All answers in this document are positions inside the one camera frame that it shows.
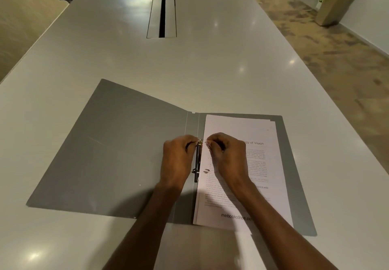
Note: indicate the person's right hand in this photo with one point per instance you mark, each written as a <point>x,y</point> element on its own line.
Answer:
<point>231,160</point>

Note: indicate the person's left hand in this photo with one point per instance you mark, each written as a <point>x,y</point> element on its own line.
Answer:
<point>176,163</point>

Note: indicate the person's left fingers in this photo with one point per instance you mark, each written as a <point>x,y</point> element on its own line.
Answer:
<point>182,140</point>

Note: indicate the person's right fingers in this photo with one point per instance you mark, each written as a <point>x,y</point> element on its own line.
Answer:
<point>216,140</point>

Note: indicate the person's left forearm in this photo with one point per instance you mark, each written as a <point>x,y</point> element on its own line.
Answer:
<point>146,230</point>

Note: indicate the person's right forearm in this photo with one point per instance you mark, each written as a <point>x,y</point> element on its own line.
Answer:
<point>273,233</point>

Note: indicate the stack of printed paper sheets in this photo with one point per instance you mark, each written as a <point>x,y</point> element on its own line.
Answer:
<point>264,172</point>

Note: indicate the beige square planter pot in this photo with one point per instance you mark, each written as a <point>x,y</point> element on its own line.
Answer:
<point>335,6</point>

